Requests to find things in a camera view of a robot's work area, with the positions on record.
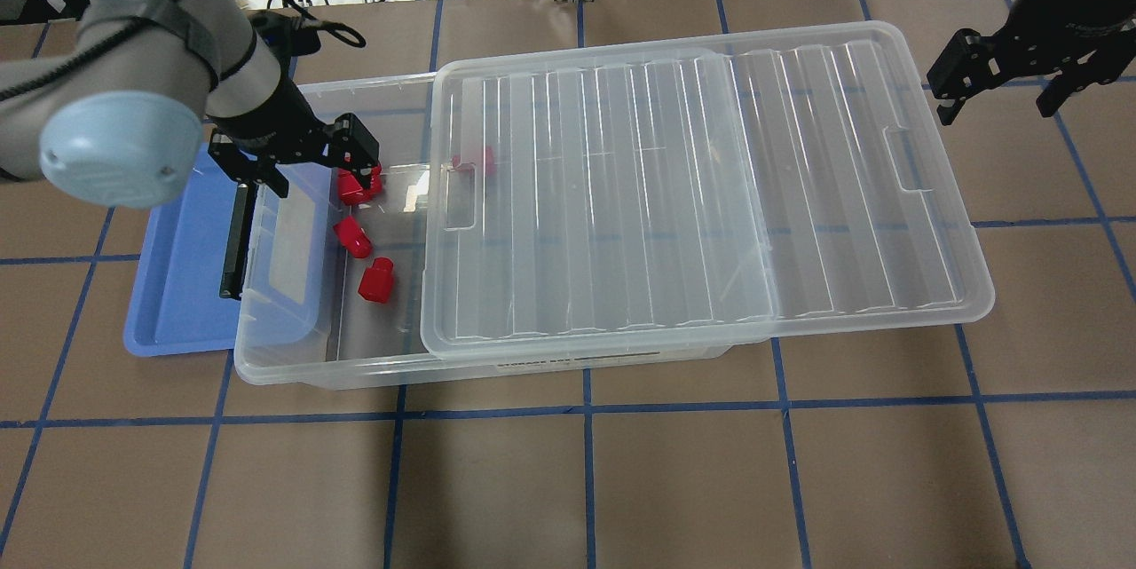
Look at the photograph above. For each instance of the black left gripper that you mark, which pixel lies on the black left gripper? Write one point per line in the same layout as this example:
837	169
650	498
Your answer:
272	133

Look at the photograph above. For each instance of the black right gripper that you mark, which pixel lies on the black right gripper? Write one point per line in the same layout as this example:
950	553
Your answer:
1059	21

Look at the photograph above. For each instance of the red block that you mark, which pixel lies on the red block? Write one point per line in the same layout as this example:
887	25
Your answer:
482	161
353	238
377	283
351	192

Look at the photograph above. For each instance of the clear plastic box lid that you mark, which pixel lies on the clear plastic box lid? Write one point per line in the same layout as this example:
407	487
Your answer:
695	192

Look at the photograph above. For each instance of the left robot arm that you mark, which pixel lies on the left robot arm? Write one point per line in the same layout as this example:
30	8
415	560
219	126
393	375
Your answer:
119	121

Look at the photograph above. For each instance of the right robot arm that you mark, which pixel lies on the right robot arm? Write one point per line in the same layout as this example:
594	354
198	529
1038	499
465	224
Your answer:
1076	43

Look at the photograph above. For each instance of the clear plastic storage box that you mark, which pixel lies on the clear plastic storage box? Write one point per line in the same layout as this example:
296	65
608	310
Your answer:
302	319

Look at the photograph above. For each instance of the blue plastic tray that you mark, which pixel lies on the blue plastic tray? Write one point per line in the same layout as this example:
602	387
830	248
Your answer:
175	307

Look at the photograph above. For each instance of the black box latch handle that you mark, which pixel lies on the black box latch handle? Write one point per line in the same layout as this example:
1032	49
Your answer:
237	243

